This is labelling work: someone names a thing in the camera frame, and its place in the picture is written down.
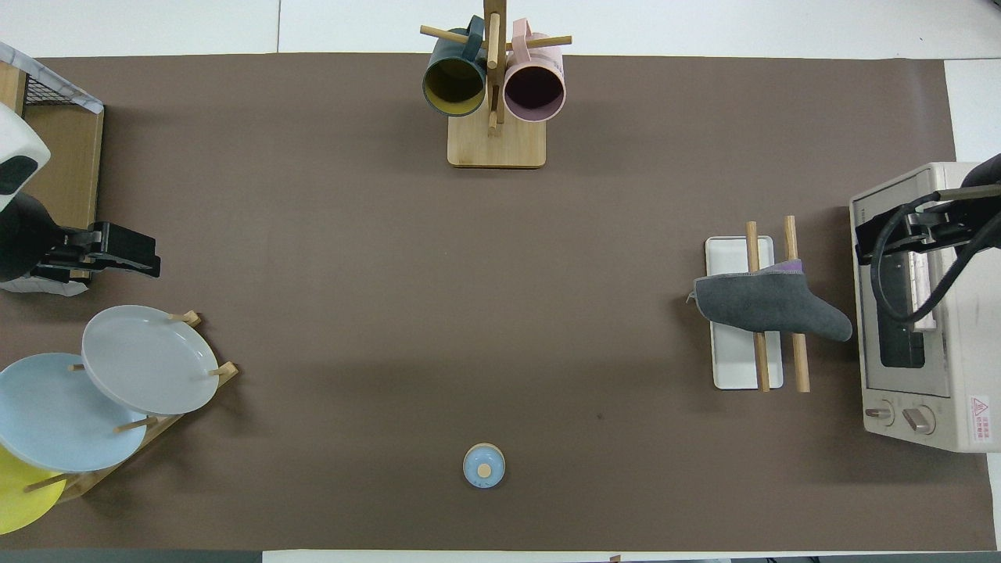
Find black wire basket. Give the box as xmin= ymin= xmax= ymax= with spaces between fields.
xmin=22 ymin=72 xmax=70 ymax=107

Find dark teal mug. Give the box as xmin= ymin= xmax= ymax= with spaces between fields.
xmin=422 ymin=16 xmax=490 ymax=118

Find wooden plate rack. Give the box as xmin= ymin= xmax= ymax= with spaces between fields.
xmin=23 ymin=310 xmax=239 ymax=505

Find purple and grey towel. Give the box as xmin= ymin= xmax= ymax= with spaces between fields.
xmin=687 ymin=260 xmax=854 ymax=342

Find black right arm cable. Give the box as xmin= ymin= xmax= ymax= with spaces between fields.
xmin=870 ymin=192 xmax=1001 ymax=325

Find white towel rack wooden bars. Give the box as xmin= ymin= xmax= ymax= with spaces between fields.
xmin=705 ymin=216 xmax=811 ymax=393

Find pink mug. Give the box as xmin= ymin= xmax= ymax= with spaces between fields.
xmin=503 ymin=19 xmax=566 ymax=124

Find beige toaster oven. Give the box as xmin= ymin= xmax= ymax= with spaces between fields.
xmin=849 ymin=162 xmax=1001 ymax=453

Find light blue plate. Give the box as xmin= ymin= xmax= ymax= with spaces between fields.
xmin=0 ymin=353 xmax=149 ymax=473

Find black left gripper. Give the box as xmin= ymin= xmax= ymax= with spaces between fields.
xmin=0 ymin=192 xmax=162 ymax=284

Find brown table mat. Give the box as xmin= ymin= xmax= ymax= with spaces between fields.
xmin=0 ymin=53 xmax=998 ymax=552

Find grey plate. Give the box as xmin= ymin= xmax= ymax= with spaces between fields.
xmin=81 ymin=305 xmax=221 ymax=416

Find wooden mug tree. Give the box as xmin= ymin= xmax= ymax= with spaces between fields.
xmin=420 ymin=0 xmax=573 ymax=169

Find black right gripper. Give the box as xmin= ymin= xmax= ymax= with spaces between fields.
xmin=855 ymin=152 xmax=1001 ymax=267

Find yellow plate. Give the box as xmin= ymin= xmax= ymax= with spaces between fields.
xmin=0 ymin=442 xmax=69 ymax=536

